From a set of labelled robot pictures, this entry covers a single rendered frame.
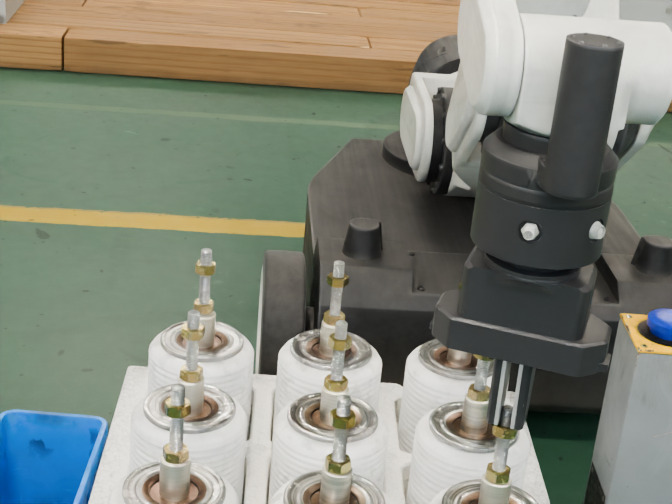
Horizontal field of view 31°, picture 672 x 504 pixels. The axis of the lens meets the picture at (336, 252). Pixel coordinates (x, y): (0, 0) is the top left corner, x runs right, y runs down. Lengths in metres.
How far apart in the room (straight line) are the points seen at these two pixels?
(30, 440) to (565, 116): 0.73
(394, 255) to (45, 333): 0.51
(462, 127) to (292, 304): 0.28
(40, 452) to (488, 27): 0.72
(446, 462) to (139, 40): 1.97
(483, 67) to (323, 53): 2.09
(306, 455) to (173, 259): 0.95
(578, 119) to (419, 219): 0.95
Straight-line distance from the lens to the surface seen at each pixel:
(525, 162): 0.78
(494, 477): 0.91
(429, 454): 1.01
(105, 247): 1.94
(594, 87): 0.73
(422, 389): 1.11
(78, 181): 2.21
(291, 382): 1.11
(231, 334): 1.14
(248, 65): 2.83
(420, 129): 1.60
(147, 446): 1.00
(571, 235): 0.79
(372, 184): 1.78
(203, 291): 1.10
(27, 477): 1.31
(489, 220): 0.80
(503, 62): 0.76
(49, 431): 1.28
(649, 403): 1.10
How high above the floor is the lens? 0.78
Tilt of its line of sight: 23 degrees down
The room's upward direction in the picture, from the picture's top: 5 degrees clockwise
